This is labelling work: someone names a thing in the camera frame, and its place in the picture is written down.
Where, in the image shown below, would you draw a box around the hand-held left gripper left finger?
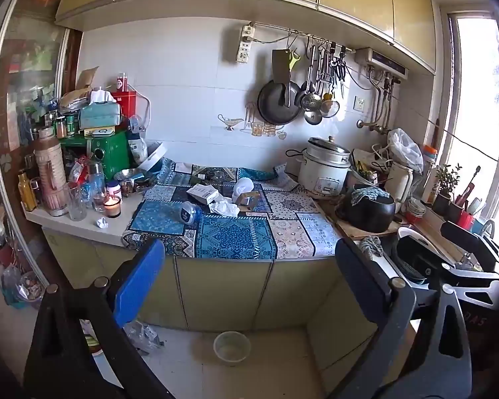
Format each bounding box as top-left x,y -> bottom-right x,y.
23,239 -> 167,399

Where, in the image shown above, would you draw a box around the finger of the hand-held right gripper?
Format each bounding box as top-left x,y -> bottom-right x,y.
441,220 -> 499,264
441,263 -> 499,282

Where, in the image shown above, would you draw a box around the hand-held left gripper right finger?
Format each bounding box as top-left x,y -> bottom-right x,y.
328,237 -> 472,399

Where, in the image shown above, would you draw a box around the white cardboard box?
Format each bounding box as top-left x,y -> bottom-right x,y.
186,183 -> 220,205

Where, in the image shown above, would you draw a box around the white round waste bin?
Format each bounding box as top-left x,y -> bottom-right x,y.
213,331 -> 251,367

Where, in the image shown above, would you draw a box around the brown wooden box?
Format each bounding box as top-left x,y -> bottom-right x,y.
236,190 -> 262,212

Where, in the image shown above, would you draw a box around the white foam fruit net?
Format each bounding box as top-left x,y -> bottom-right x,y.
233,177 -> 255,200

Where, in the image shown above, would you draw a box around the grey knitted dishcloth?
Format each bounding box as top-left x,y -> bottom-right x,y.
360,235 -> 384,258

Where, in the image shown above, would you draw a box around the wooden cutting board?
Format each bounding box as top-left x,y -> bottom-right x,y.
316,199 -> 404,241

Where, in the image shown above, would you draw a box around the small potted plant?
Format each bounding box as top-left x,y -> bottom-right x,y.
432,164 -> 462,217

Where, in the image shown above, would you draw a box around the clear plastic bag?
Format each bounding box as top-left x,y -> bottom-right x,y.
122,320 -> 165,356

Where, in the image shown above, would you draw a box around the black cooking pot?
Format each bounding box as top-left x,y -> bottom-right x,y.
342,185 -> 397,233

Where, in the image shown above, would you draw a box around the stack of small bowls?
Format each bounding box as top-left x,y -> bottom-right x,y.
405,197 -> 427,223

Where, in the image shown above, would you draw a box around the candle glass jar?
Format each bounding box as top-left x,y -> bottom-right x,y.
104,195 -> 122,219

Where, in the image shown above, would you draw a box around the blue knitted dishcloth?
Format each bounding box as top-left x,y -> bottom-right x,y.
351,187 -> 389,206

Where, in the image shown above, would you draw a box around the blue drink can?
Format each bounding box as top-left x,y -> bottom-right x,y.
179,200 -> 203,227

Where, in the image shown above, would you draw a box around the yellow lower cabinets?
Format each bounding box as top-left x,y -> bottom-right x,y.
42,224 -> 404,383

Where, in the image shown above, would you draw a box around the white electric kettle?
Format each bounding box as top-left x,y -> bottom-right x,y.
385,161 -> 414,214

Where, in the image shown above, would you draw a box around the clear glass tumbler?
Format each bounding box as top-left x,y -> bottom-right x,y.
68,183 -> 87,222

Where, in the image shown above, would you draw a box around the clear glass bottle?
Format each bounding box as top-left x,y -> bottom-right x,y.
87,162 -> 107,212

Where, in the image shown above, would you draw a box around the blue patterned tablecloth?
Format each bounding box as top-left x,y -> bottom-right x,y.
122,158 -> 346,260

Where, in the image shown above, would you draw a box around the white rice cooker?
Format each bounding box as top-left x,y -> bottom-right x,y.
297,136 -> 352,198

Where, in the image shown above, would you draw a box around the metal bowl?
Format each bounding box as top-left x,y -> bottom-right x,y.
113,168 -> 144,184

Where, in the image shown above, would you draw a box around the crumpled white tissue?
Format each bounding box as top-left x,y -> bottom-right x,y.
209,200 -> 241,217

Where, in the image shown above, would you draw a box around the white plastic bag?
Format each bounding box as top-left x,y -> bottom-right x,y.
387,128 -> 424,173

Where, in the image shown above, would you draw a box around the bag of scraps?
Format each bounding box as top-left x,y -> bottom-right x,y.
0,264 -> 46,310

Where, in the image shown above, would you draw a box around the white round tray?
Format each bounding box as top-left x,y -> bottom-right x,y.
136,141 -> 168,174

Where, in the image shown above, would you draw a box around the window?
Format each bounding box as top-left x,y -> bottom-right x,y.
441,8 -> 499,258

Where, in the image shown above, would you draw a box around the white refill pouch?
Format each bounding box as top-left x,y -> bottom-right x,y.
127,131 -> 149,165

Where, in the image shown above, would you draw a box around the green box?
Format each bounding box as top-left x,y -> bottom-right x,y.
60,131 -> 131,173

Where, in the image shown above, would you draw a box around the pink thermos flask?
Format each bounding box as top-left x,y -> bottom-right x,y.
34,127 -> 69,217

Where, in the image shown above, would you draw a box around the amber bottle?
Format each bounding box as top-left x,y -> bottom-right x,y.
17,170 -> 38,212

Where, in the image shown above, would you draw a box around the teal tissue box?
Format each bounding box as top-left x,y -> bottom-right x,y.
78,87 -> 122,130

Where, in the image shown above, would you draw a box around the metal mesh strainer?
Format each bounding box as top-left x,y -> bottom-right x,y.
320,91 -> 341,118

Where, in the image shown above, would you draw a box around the metal slotted skimmer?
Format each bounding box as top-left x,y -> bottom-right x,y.
300,46 -> 322,112

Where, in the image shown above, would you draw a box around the red box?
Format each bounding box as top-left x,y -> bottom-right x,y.
110,89 -> 140,119

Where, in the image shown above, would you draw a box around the black frying pan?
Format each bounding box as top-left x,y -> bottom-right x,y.
257,79 -> 302,126

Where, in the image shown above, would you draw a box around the black kitchen scissors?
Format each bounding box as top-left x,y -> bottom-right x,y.
332,50 -> 347,96

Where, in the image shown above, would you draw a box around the steel cleaver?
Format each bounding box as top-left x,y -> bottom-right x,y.
272,49 -> 292,109

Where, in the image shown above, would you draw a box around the glass door cabinet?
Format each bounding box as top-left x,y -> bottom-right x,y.
0,8 -> 73,300

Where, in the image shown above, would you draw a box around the white power strip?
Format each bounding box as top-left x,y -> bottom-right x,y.
236,24 -> 254,65

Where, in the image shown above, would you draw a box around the white wall water heater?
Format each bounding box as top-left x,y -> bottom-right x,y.
355,47 -> 409,76

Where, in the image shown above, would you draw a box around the metal hanging rail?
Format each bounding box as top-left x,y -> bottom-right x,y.
249,21 -> 356,55

